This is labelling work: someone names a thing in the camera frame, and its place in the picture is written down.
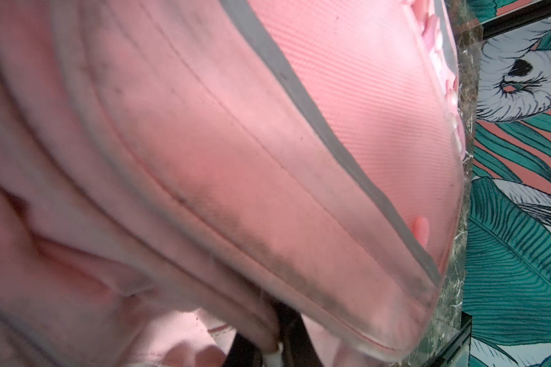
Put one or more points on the black right corner frame post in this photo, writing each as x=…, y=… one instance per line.
x=535, y=11

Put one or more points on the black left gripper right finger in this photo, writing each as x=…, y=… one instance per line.
x=298, y=350

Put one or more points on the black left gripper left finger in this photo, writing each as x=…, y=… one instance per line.
x=243, y=354

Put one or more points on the pink student backpack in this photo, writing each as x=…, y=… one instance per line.
x=171, y=171

